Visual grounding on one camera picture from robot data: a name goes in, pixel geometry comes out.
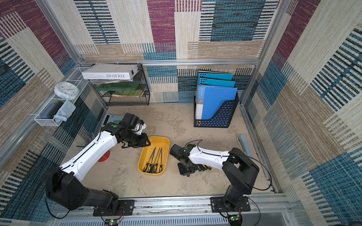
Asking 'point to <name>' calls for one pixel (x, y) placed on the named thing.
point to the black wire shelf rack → (125, 92)
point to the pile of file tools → (201, 167)
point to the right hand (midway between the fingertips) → (185, 171)
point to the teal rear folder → (215, 75)
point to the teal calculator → (110, 117)
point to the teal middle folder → (216, 82)
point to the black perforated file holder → (222, 119)
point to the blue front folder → (209, 99)
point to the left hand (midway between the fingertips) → (148, 143)
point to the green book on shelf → (118, 86)
